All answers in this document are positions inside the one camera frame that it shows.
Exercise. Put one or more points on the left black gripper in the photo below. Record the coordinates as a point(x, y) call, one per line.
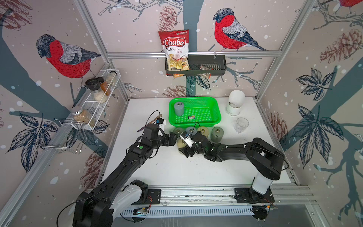
point(167, 142)

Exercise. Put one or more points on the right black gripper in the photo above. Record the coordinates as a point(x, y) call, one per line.
point(186, 151)

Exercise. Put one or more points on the yellow canister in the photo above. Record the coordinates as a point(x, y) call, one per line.
point(181, 143)
point(204, 131)

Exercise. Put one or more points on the green canister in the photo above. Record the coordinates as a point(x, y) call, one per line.
point(217, 134)
point(178, 131)

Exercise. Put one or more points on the blue canister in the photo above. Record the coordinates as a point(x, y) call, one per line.
point(179, 108)
point(191, 130)

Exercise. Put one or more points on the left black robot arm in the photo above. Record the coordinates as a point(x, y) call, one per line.
point(107, 201)

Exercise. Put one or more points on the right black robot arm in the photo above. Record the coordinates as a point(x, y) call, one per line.
point(267, 159)

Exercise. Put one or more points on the green plastic basket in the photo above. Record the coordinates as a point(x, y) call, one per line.
point(202, 110)

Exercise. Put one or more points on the clear glass cup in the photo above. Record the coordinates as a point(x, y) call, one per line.
point(241, 124)

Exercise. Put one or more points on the white round lamp device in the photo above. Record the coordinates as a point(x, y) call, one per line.
point(235, 102)

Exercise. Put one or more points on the small snack packet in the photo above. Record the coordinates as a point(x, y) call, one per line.
point(205, 68)

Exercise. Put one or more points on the pale spice jar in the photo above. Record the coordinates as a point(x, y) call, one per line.
point(111, 78)

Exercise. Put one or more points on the orange spice bottle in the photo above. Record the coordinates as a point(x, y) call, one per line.
point(104, 86)

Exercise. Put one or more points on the silver lid spice jar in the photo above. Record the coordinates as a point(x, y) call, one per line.
point(83, 116)

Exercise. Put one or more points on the black lid spice jar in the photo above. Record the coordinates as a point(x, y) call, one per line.
point(98, 95)

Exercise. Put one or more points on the red cassava chips bag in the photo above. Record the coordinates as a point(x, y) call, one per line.
point(175, 45)

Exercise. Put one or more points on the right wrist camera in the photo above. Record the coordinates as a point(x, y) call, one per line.
point(185, 136)

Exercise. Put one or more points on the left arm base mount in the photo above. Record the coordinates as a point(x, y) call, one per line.
point(147, 196)

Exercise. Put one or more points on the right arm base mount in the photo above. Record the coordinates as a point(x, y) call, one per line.
point(249, 196)

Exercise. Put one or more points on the black hanging wall basket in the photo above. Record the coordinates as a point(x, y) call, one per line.
point(216, 62)

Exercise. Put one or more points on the white wire spice rack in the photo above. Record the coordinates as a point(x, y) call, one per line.
point(95, 108)

